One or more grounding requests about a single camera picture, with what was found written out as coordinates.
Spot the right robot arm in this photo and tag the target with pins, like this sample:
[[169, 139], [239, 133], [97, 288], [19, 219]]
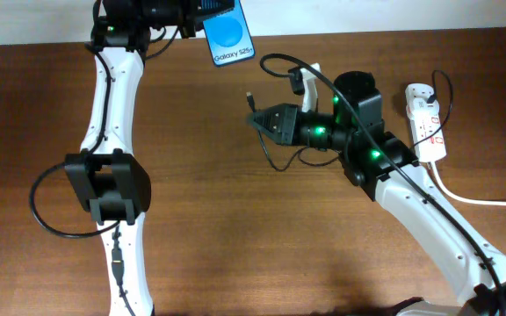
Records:
[[390, 174]]

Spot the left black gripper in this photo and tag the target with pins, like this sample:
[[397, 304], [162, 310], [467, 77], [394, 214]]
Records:
[[189, 17]]

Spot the blue screen Galaxy smartphone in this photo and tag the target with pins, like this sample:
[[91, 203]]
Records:
[[228, 37]]

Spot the white power strip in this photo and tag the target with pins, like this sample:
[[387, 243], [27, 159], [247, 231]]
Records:
[[423, 113]]

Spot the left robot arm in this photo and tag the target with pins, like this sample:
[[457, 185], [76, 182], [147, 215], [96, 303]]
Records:
[[108, 181]]

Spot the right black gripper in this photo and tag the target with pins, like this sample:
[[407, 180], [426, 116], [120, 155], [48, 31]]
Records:
[[287, 127]]

